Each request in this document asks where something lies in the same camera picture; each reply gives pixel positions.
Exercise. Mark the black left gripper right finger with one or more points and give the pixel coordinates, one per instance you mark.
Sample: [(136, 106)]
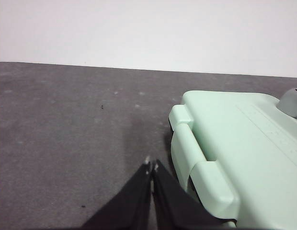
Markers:
[(172, 203)]

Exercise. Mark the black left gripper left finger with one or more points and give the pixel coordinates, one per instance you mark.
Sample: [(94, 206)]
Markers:
[(131, 203)]

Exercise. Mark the mint green breakfast machine base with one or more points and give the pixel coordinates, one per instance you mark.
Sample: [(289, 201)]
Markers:
[(182, 153)]

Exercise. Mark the mint green hinged griddle cover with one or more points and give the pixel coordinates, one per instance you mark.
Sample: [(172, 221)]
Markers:
[(234, 134)]

